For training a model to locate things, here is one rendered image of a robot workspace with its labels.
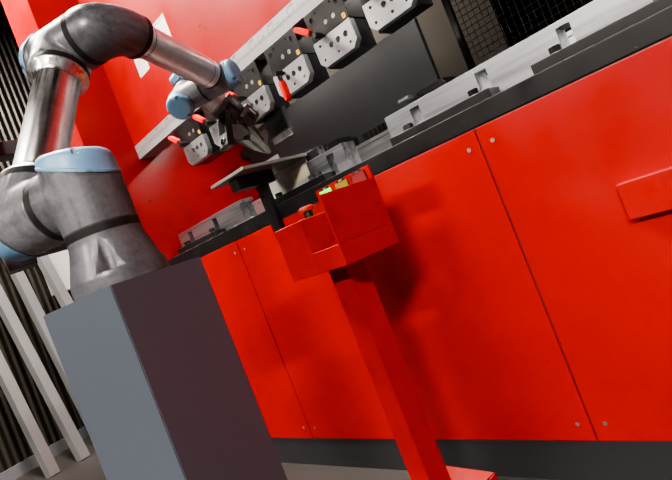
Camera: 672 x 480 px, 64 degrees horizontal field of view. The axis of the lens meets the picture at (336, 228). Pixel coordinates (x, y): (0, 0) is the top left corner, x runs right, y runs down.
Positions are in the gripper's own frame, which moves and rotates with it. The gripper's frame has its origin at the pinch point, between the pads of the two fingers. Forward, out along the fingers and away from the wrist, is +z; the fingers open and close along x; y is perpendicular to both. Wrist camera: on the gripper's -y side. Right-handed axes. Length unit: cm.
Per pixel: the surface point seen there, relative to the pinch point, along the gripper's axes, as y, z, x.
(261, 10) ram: 30.6, -26.5, -14.4
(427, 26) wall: 174, 65, 24
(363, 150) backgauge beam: 19.9, 27.9, -10.1
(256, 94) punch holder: 17.3, -11.1, 1.1
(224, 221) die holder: -1.5, 14.0, 45.8
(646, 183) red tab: -33, 30, -98
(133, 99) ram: 38, -36, 73
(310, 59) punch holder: 19.2, -8.7, -23.1
